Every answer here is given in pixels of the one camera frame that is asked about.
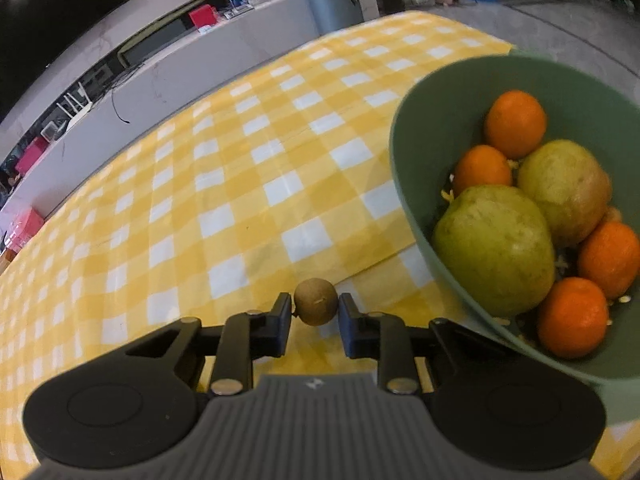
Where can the yellow-green pear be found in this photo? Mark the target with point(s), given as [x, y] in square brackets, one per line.
[565, 190]

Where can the yellow checked tablecloth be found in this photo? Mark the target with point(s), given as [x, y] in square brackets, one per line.
[225, 185]

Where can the magenta box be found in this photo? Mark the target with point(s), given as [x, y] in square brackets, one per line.
[31, 156]

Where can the red box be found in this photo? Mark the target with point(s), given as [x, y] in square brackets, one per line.
[204, 16]

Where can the large green pear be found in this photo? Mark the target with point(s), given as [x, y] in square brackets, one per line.
[492, 250]

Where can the grey-blue trash bin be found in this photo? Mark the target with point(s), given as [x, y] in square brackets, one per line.
[330, 0]

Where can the white television console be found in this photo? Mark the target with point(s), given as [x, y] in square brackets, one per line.
[200, 60]

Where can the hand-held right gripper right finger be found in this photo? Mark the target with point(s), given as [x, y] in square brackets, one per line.
[350, 330]

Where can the black soundbar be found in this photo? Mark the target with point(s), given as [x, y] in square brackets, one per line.
[155, 40]

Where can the small brown kiwi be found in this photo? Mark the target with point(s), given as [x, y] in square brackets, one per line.
[316, 301]

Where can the green bowl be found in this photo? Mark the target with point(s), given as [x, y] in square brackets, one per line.
[425, 135]

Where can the light pink box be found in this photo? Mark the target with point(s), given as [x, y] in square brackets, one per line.
[22, 230]

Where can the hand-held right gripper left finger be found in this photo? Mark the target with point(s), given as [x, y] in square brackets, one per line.
[285, 325]

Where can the black wall television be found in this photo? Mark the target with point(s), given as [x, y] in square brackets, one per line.
[50, 10]

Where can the orange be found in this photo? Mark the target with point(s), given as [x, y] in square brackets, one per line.
[572, 317]
[610, 260]
[515, 122]
[482, 170]

